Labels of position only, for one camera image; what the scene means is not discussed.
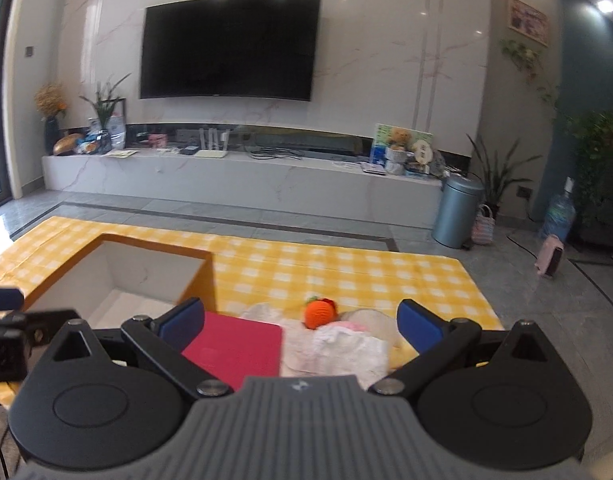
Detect white sheer cloth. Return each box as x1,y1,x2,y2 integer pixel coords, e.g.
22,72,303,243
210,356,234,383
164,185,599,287
239,301,308,334

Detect red folded cloth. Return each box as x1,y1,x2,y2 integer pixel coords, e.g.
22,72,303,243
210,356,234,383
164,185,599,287
180,311,283,380

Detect hanging vine plant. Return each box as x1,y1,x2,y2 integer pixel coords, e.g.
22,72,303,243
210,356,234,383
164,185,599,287
500,38,560,112

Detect green and blue gift box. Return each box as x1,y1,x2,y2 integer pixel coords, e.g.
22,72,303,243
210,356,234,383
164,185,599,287
371,123,434,177

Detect orange knitted toy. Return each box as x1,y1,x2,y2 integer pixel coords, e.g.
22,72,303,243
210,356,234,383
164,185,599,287
304,296,340,331

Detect white marble television console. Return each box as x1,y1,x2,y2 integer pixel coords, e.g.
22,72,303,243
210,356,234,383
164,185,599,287
40,121,475,231

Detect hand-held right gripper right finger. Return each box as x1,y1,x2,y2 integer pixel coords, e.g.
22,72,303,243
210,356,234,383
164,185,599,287
371,298,563,397

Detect blue water jug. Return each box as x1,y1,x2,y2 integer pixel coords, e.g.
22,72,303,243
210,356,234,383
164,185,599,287
539,176,580,249

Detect white storage box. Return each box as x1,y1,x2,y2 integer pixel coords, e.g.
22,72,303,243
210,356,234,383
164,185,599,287
21,233,217,333

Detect yellow checkered tablecloth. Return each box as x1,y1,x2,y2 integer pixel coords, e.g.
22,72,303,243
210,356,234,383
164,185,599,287
0,216,506,403

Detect woven basket bag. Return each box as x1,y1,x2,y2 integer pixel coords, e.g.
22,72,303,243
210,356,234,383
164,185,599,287
471,204,497,246

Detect black cables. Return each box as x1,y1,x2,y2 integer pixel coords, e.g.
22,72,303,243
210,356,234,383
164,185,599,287
245,145,308,161

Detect white patterned garment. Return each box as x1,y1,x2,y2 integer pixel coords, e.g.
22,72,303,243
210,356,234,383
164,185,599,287
280,327,390,379

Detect golden round ornament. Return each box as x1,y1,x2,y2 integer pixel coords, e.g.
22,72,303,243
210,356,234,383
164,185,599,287
53,133,82,157

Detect white router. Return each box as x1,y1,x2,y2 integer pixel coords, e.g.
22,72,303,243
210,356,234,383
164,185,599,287
193,129,231,160

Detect large leafy plant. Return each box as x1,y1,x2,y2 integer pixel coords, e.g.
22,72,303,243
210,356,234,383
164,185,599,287
561,109,613,228

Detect silver pedal trash can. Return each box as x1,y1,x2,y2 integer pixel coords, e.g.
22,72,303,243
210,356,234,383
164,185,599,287
433,174,485,250

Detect potted snake plant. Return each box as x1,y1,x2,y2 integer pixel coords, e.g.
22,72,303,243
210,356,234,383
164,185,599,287
465,132,533,222

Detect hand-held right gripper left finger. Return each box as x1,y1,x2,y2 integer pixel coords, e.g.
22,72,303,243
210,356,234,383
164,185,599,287
40,297,234,399

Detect yellow flowers in blue vase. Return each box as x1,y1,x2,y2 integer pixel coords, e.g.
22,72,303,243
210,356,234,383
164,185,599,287
33,83,68,156

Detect framed wall picture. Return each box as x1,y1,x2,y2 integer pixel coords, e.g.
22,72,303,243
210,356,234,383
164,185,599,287
507,0,550,47

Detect green plant in glass vase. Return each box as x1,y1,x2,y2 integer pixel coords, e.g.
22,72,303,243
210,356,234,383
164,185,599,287
78,73,132,154

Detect black curved television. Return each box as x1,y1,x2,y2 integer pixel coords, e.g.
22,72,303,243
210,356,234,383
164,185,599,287
139,0,321,102

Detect dark cabinet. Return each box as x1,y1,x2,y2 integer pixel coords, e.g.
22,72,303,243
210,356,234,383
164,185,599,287
578,152,613,257

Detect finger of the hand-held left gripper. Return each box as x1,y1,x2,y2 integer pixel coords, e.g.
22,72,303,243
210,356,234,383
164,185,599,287
0,287,25,312
0,309,82,382

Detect pink space heater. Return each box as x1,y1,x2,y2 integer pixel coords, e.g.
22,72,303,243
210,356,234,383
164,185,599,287
533,236,565,279

